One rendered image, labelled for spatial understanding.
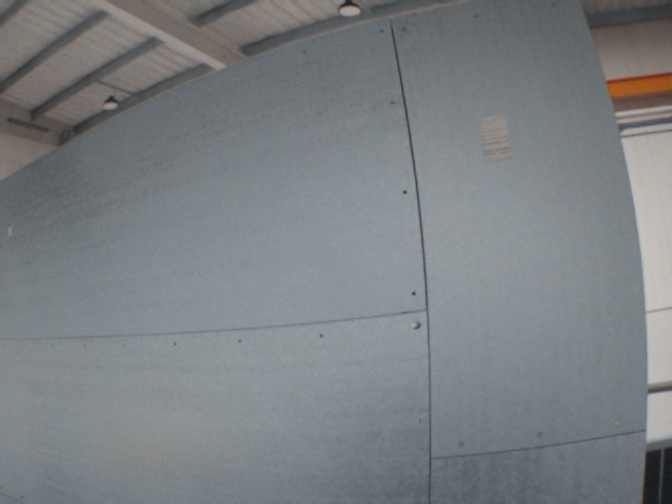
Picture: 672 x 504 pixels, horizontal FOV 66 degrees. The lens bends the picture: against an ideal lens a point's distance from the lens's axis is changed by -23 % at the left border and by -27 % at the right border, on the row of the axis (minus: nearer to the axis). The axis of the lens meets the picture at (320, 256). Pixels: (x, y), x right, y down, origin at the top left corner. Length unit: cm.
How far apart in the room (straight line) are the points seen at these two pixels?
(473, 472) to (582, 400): 22
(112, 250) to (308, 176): 54
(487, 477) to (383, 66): 75
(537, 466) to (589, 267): 33
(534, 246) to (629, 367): 27
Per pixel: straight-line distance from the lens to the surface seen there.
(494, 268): 102
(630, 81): 976
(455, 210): 105
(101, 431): 156
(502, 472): 103
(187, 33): 989
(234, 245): 124
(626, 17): 1059
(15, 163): 1286
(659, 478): 565
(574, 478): 101
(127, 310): 144
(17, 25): 1053
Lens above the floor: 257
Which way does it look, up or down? 10 degrees up
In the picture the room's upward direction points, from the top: 3 degrees counter-clockwise
